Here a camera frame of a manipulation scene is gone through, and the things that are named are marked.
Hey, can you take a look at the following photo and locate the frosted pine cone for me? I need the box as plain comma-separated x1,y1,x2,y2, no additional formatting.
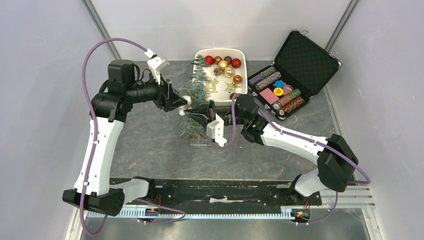
213,67,222,76

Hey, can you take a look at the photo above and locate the yellow dealer chip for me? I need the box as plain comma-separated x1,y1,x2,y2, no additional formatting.
273,87,284,97

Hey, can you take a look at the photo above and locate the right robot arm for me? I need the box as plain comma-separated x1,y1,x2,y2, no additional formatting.
178,93,358,204

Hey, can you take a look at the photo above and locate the red glitter bauble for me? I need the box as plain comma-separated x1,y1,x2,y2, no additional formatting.
204,55,215,65

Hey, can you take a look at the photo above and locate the silver gold bauble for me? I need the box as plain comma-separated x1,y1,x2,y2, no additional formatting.
222,66,235,78

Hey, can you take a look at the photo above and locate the gold merry christmas sign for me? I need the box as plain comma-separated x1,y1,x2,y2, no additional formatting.
204,76,219,94

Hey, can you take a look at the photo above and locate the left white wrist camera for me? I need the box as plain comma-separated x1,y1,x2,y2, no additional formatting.
147,54,170,85

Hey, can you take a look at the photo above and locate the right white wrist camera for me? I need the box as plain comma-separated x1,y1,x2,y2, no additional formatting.
206,114,227,147

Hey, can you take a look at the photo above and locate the gold shiny bauble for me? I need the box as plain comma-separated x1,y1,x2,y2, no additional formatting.
217,59,229,71

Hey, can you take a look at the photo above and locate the copper shiny bauble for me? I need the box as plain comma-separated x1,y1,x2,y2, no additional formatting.
214,56,222,65

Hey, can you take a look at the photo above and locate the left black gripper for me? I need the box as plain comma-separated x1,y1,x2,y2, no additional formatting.
126,68,188,112

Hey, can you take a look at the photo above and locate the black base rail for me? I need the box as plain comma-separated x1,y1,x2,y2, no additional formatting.
114,178,322,215

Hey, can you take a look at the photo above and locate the brown matte bauble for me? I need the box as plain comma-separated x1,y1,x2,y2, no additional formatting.
224,56,232,64

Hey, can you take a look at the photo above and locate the clear battery box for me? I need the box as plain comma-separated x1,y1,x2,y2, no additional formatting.
190,138,212,147

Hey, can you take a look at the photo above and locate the dark red bauble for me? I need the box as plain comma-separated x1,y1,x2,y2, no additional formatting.
230,58,242,69

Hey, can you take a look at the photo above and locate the small frosted christmas tree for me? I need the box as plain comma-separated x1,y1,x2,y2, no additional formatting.
181,54,210,140

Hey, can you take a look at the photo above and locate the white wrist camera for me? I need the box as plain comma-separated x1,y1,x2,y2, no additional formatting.
147,54,170,85
206,114,227,147

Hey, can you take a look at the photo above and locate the brown pine cone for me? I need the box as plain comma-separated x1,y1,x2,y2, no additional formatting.
229,92,236,100

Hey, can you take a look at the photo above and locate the gold star topper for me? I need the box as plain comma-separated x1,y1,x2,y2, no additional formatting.
224,82,241,93

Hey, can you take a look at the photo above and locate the white cotton boll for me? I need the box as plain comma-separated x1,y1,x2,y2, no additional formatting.
178,95,193,116

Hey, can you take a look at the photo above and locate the black poker chip case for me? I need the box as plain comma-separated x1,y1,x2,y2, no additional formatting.
247,29,342,121

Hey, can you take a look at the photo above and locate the orange shiny bauble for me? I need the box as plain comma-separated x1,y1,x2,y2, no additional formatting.
232,75,243,84

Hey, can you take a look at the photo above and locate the pink card deck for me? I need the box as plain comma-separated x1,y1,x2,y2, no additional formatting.
259,88,279,105

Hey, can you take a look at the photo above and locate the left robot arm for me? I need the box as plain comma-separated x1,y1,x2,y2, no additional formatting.
62,60,188,216

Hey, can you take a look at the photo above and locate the white plastic tray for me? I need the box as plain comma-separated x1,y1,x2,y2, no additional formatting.
194,48,248,106

